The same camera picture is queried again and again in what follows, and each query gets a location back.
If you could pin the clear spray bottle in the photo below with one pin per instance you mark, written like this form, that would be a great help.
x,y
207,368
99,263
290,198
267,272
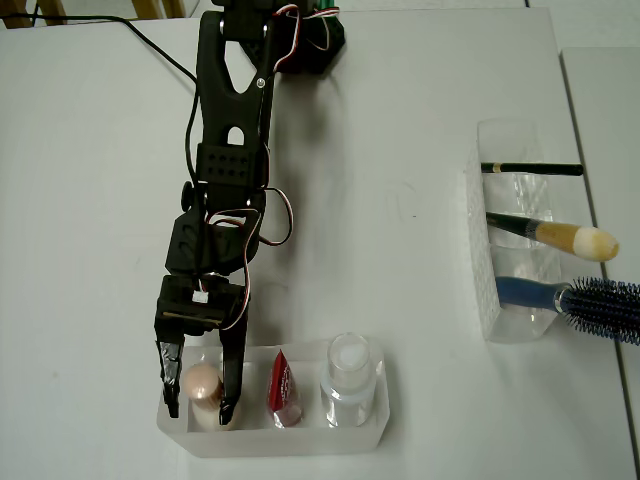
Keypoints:
x,y
347,360

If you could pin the dark blue eyeliner pencil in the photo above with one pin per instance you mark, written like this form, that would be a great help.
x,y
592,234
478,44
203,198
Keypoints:
x,y
540,169

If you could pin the red hand cream tube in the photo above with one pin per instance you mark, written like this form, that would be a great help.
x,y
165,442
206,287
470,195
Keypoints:
x,y
282,390

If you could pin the clear acrylic organizer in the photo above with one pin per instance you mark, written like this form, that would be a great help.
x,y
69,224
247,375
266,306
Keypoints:
x,y
477,240

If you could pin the frosted plastic bin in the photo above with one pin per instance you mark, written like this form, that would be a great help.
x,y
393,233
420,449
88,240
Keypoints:
x,y
280,442

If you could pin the black gripper camera board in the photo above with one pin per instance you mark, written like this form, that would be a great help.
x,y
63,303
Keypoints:
x,y
190,307

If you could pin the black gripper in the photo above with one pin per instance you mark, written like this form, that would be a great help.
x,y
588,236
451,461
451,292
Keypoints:
x,y
187,309

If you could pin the wooden furniture leg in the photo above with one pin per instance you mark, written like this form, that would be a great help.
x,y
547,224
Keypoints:
x,y
52,7
15,10
174,6
147,7

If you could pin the pink bottle with ribbed cap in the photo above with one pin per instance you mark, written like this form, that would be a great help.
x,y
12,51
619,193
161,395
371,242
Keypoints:
x,y
200,382

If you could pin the blue round hairbrush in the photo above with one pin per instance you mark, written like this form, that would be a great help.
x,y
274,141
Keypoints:
x,y
525,292

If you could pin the green base clamp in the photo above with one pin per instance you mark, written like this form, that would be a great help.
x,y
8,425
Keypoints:
x,y
327,6

